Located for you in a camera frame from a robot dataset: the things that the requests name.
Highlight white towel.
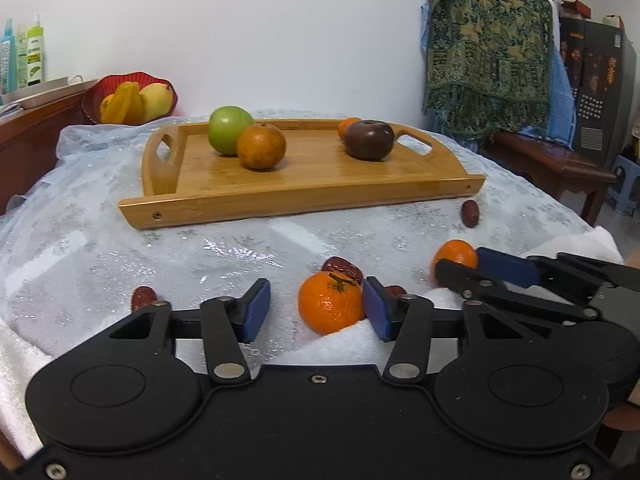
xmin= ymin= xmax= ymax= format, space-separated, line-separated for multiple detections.
xmin=0 ymin=225 xmax=626 ymax=461

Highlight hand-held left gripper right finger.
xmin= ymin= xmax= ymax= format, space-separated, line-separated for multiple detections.
xmin=361 ymin=276 xmax=531 ymax=390

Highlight black printed cabinet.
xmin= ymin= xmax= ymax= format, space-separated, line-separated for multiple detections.
xmin=559 ymin=15 xmax=640 ymax=168

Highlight blue plastic stool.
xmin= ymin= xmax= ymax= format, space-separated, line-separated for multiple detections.
xmin=606 ymin=155 xmax=640 ymax=217

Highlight large orange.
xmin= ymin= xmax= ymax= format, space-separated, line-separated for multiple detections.
xmin=236 ymin=123 xmax=287 ymax=170

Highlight yellow starfruit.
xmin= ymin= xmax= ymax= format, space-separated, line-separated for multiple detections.
xmin=100 ymin=82 xmax=146 ymax=125

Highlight wooden tray with handles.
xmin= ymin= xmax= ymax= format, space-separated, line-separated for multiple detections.
xmin=118 ymin=118 xmax=487 ymax=231

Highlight green and white bottle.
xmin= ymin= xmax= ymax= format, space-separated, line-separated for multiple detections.
xmin=26 ymin=12 xmax=46 ymax=86

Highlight person's leg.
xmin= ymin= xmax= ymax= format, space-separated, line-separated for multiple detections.
xmin=0 ymin=430 xmax=22 ymax=463

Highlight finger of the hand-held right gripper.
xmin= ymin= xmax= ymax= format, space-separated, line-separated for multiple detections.
xmin=434 ymin=258 xmax=598 ymax=322
xmin=477 ymin=246 xmax=626 ymax=291

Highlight red fruit bowl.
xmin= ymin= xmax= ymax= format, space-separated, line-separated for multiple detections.
xmin=81 ymin=74 xmax=178 ymax=126

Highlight yellow mango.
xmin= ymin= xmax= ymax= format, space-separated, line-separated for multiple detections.
xmin=140 ymin=83 xmax=175 ymax=122

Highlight dark purple tomato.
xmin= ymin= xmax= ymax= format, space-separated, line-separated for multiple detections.
xmin=344 ymin=120 xmax=396 ymax=162

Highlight wooden bench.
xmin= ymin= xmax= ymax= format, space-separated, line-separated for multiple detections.
xmin=482 ymin=130 xmax=618 ymax=226

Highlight small mandarin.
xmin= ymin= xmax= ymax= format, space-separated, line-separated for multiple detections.
xmin=337 ymin=117 xmax=362 ymax=142
xmin=431 ymin=239 xmax=479 ymax=281

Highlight glittery snowflake tablecloth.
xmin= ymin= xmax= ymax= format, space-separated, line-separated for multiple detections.
xmin=0 ymin=107 xmax=603 ymax=366

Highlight green apple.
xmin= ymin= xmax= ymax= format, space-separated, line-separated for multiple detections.
xmin=208 ymin=105 xmax=255 ymax=156

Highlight green patterned shawl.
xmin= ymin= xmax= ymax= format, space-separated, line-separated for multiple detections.
xmin=422 ymin=0 xmax=556 ymax=136

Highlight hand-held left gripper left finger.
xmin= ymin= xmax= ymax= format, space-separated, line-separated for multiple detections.
xmin=107 ymin=277 xmax=272 ymax=387

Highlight blue bottle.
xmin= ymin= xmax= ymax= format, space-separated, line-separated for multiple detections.
xmin=0 ymin=19 xmax=17 ymax=95

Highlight wooden cabinet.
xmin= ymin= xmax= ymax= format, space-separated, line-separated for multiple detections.
xmin=0 ymin=91 xmax=96 ymax=216

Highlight mandarin with stem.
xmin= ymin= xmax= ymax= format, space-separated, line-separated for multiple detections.
xmin=298 ymin=271 xmax=366 ymax=337

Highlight reddish cardboard box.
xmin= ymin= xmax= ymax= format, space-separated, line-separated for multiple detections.
xmin=559 ymin=0 xmax=592 ymax=21

